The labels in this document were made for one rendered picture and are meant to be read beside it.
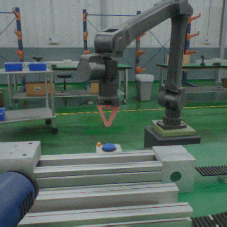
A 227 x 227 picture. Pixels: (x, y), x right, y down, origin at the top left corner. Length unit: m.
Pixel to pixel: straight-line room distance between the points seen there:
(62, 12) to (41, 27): 0.72
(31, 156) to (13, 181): 0.30
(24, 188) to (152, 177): 0.41
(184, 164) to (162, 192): 0.15
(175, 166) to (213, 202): 0.13
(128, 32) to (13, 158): 0.47
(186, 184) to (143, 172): 0.12
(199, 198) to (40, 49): 7.60
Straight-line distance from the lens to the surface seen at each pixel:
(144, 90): 5.66
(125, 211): 0.50
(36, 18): 8.14
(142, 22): 0.86
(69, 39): 8.09
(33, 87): 5.38
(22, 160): 0.65
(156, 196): 0.58
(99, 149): 0.83
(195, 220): 0.63
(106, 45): 0.74
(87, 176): 0.67
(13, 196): 0.33
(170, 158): 0.69
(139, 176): 0.68
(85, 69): 0.70
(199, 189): 0.77
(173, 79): 1.11
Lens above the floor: 1.16
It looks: 15 degrees down
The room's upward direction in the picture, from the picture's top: straight up
